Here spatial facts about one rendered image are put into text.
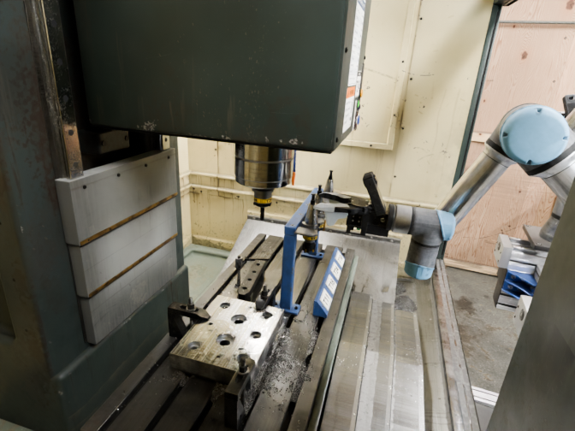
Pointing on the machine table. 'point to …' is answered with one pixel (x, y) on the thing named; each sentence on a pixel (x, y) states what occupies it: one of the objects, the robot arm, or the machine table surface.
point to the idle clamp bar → (251, 280)
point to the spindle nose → (263, 166)
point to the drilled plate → (201, 361)
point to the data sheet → (356, 42)
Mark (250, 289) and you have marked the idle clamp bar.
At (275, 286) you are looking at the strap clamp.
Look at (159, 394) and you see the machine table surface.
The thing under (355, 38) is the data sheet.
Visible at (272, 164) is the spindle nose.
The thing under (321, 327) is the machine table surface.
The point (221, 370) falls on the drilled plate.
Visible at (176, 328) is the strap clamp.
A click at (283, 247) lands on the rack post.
